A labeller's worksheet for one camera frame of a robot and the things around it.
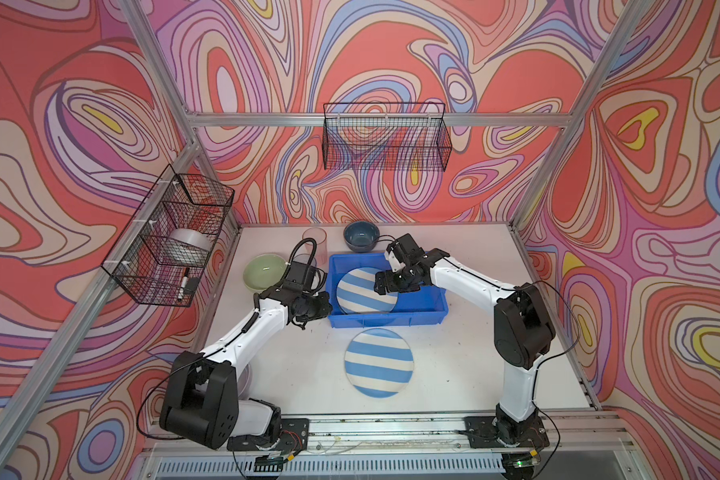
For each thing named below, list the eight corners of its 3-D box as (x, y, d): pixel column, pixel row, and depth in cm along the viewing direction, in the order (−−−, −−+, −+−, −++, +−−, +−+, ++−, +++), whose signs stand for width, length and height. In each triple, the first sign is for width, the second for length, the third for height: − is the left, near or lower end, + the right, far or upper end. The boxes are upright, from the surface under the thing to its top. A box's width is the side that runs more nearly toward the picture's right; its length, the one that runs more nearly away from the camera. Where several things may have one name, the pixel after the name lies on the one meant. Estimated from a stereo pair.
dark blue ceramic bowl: (343, 252, 112) (342, 243, 108) (344, 230, 119) (344, 221, 115) (379, 252, 112) (380, 243, 108) (378, 230, 119) (378, 221, 115)
